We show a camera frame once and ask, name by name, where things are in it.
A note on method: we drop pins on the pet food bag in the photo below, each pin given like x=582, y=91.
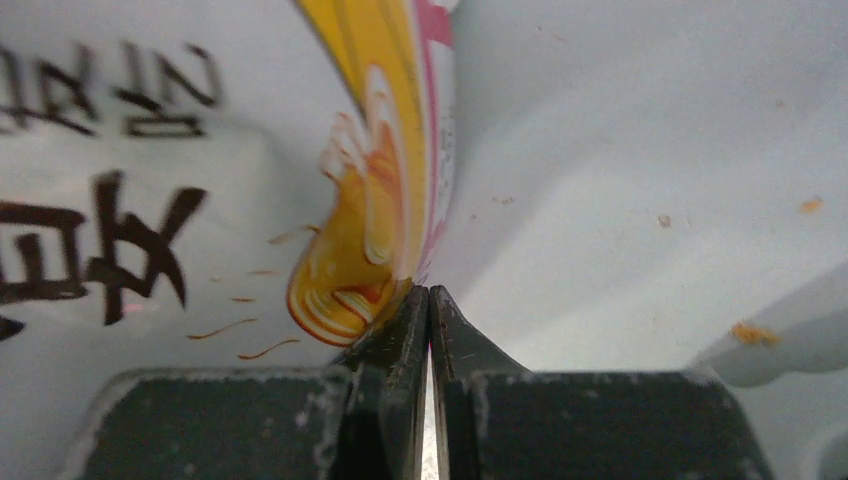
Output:
x=599, y=185

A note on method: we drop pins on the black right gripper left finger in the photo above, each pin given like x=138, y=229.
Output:
x=359, y=417

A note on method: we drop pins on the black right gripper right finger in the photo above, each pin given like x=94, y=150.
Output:
x=497, y=419

